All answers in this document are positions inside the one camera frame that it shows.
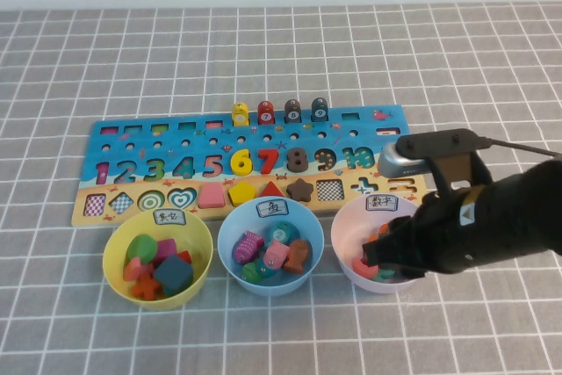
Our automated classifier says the blue plastic bowl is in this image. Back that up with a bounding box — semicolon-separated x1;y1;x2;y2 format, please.
217;198;326;297

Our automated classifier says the small teal wooden number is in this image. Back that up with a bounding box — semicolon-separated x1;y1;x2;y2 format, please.
372;264;406;283

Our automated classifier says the orange wooden fish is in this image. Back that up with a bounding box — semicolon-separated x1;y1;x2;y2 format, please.
280;238;312;274

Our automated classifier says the pink wooden fish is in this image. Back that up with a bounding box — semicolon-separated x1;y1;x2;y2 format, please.
263;241;291;270

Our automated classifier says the green wooden fish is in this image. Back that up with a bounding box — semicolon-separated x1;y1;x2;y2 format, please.
240;261;277;285

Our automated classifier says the red wooden triangle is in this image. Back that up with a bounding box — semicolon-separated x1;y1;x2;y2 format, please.
261;181;286;199

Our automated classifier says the black camera cable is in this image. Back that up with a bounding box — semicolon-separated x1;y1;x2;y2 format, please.
478;136;562;159

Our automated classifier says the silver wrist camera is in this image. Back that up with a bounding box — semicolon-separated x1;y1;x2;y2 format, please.
378;144;436;178

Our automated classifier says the green wooden circle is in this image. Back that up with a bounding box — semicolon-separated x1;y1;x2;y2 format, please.
126;234;158;264

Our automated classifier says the white label on yellow bowl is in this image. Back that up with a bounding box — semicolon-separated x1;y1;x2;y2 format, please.
152;209;187;227

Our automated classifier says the pink wooden trapezoid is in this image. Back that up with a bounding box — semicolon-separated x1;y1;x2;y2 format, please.
197;184;227;210

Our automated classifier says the brown fish peg eight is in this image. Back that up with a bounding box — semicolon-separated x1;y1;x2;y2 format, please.
284;99;303;125

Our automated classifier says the red wooden number seven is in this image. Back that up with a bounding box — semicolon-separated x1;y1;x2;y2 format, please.
257;148;281;176

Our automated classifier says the yellow wooden pentagon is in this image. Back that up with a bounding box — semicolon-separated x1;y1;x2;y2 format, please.
227;181;258;207

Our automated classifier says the red fish peg seven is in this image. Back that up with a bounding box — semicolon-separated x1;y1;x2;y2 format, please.
256;100;276;126

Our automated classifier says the grey checkered tablecloth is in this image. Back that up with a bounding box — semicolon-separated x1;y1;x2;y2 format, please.
0;2;562;375

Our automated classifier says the wooden number puzzle board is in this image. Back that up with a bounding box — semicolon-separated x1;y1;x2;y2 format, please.
70;105;429;227

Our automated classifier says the yellow fish peg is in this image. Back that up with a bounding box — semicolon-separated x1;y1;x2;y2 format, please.
231;101;251;128

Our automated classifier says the yellow plastic bowl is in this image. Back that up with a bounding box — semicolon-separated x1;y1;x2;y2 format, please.
101;207;215;313

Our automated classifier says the orange wooden plus sign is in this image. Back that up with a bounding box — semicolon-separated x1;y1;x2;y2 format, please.
131;272;160;301

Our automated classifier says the white label on blue bowl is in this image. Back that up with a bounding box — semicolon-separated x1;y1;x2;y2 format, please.
256;198;289;219

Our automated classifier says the white label on pink bowl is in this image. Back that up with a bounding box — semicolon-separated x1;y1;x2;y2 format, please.
364;195;400;213

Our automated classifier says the pink plastic bowl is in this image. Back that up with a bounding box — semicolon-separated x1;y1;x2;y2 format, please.
329;195;434;295

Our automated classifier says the purple wooden fish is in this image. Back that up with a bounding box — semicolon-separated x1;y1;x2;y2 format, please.
231;230;264;265

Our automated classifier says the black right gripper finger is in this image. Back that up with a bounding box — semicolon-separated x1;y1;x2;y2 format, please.
362;236;427;280
384;211;426;241

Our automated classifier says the dark teal fish peg nine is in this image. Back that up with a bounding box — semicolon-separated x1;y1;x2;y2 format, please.
310;97;330;124

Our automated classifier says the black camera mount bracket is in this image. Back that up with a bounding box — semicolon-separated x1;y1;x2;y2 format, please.
394;127;494;200

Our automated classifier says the dark teal wooden square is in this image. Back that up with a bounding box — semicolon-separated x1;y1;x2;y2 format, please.
152;254;195;292

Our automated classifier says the pink wooden number five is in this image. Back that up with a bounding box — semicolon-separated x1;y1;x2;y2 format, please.
351;254;381;279

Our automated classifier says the yellow wooden number six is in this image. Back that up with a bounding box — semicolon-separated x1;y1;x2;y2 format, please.
230;148;256;177

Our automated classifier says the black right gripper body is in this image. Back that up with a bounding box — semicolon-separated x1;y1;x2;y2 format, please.
412;180;511;276

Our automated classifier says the magenta wooden block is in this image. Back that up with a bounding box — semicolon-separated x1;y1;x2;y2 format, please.
153;238;177;262

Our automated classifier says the brown wooden star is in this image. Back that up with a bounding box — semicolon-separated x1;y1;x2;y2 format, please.
286;178;315;203

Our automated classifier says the brown wooden number eight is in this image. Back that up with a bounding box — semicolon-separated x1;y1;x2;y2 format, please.
286;148;310;173

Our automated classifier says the teal wooden fish two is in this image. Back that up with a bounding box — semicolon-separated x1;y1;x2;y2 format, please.
267;221;294;247

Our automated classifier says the coral wooden block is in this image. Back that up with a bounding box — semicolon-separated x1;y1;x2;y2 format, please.
122;256;146;283

